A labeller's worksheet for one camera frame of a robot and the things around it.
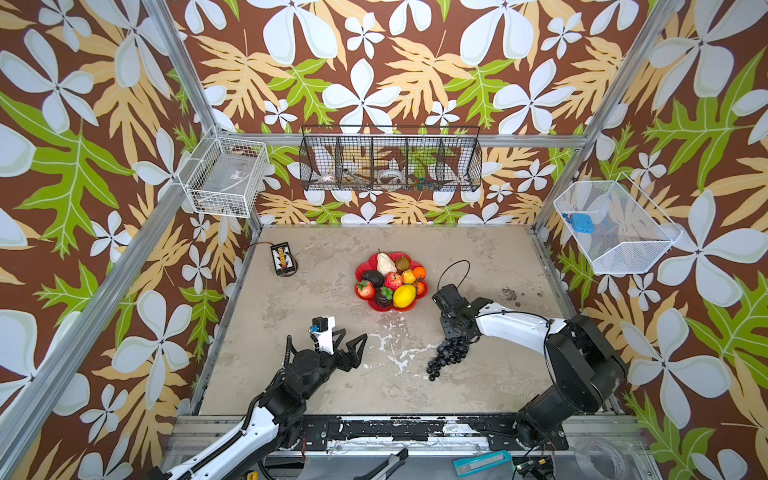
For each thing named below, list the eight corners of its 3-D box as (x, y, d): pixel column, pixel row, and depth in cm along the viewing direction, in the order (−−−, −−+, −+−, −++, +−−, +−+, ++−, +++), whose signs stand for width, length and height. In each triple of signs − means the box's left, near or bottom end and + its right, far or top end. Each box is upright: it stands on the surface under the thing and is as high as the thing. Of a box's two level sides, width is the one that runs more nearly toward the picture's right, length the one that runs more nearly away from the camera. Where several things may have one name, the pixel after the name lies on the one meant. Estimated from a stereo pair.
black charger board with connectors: (276, 275, 108) (274, 272, 106) (271, 249, 116) (270, 245, 114) (295, 270, 109) (293, 266, 108) (289, 244, 117) (287, 241, 116)
